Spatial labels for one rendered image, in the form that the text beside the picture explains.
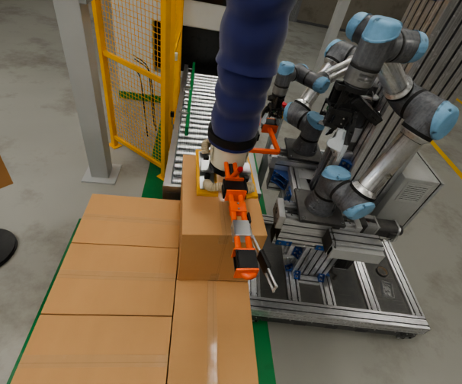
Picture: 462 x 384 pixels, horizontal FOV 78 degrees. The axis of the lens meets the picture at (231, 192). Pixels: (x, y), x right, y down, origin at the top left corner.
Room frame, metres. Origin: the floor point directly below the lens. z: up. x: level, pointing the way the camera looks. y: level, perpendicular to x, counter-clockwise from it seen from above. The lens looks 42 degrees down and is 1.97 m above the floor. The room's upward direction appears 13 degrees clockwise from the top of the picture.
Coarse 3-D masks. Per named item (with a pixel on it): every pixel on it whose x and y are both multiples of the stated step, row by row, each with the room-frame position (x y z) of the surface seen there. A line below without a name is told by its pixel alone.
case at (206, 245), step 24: (192, 168) 1.24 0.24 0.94; (192, 192) 1.05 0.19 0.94; (192, 216) 0.89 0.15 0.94; (216, 216) 0.92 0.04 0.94; (240, 216) 0.96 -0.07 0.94; (192, 240) 0.79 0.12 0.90; (216, 240) 0.82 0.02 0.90; (264, 240) 0.88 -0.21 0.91; (192, 264) 0.79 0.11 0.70; (216, 264) 0.82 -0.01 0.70
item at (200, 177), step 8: (200, 152) 1.22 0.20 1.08; (200, 160) 1.16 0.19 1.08; (200, 168) 1.09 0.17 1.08; (200, 176) 1.03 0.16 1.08; (208, 176) 1.02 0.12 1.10; (216, 176) 1.07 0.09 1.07; (200, 184) 0.98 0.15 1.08; (200, 192) 0.93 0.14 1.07; (208, 192) 0.94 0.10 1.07; (216, 192) 0.96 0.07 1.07
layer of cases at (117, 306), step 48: (96, 240) 0.91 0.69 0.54; (144, 240) 0.98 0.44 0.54; (96, 288) 0.64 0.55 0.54; (144, 288) 0.69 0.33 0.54; (192, 288) 0.75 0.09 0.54; (240, 288) 0.81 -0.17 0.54; (48, 336) 0.38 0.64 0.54; (96, 336) 0.43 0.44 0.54; (144, 336) 0.47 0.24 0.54; (192, 336) 0.52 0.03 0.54; (240, 336) 0.56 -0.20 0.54
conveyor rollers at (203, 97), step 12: (204, 84) 3.34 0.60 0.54; (192, 96) 2.96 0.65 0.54; (204, 96) 3.01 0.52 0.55; (192, 108) 2.70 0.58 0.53; (204, 108) 2.73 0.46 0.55; (192, 120) 2.44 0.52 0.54; (204, 120) 2.48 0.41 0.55; (180, 132) 2.24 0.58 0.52; (192, 132) 2.26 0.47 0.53; (204, 132) 2.29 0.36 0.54; (180, 144) 2.00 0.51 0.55; (192, 144) 2.09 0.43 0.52; (180, 168) 1.72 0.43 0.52; (180, 180) 1.56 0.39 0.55
